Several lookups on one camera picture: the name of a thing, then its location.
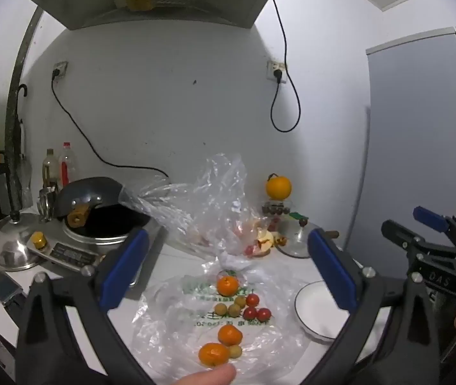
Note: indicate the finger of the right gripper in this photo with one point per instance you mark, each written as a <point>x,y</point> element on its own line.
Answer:
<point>418,250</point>
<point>437,222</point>

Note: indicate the mandarin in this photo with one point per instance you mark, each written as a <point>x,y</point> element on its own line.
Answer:
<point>229,335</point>
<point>227,286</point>
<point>213,354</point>

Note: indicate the induction cooker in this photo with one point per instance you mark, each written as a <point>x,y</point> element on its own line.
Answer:
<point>105,229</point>

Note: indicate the large orange on container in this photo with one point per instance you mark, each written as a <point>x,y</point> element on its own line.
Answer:
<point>278,187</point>

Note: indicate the crumpled clear plastic bag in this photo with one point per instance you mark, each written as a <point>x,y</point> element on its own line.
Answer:
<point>210,218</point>

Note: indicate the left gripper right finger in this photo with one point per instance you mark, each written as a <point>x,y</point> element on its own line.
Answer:
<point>390,335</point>

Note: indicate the steel dome lid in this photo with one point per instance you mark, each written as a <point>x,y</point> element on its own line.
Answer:
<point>15,232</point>

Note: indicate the white round plate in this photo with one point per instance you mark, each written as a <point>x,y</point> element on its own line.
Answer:
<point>318,313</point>

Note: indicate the green yellow sponge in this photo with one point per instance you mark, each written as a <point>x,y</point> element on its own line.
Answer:
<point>297,216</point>

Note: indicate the steel saucepan with wooden handle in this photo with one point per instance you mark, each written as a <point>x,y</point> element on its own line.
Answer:
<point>297,233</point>

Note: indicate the mandarin front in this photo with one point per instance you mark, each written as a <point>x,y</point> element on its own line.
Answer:
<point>213,354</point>

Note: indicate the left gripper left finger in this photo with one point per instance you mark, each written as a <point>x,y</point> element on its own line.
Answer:
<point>47,351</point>

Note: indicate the smartphone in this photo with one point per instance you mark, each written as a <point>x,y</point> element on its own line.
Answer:
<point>9,288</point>

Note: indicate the right wall socket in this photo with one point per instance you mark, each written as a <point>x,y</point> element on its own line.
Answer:
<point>276,71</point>

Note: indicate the mandarin top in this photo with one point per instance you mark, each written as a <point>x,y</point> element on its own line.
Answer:
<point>227,286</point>

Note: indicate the longan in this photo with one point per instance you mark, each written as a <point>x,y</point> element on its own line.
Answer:
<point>240,301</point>
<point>235,351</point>
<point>234,310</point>
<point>220,309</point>

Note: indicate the oil bottle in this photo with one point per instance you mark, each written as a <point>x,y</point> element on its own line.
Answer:
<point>50,171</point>

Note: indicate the wall socket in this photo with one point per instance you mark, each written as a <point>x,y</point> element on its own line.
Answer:
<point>59,70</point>
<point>276,71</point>

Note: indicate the cherry tomato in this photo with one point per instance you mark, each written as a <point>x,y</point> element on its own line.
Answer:
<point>250,313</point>
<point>264,314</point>
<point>252,300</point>

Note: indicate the black wok with wooden handle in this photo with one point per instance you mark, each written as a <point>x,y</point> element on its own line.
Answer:
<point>76,200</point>

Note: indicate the longan front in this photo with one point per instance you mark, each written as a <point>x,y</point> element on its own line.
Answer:
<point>235,351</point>

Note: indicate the grey door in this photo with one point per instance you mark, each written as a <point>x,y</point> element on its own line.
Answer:
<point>411,155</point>

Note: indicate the flat printed plastic bag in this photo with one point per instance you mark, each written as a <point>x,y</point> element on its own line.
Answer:
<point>177,317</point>

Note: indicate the orange peel pieces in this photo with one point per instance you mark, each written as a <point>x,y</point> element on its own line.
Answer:
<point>266,240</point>

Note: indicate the clear container of dark fruits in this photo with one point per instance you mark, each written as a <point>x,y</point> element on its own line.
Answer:
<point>276,208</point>

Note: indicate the black umbrella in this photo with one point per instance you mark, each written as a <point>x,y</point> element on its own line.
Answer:
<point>17,139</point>

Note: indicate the left wall socket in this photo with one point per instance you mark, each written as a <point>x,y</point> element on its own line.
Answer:
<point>59,70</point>

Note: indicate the operator thumb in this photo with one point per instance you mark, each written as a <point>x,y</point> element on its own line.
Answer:
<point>221,375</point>

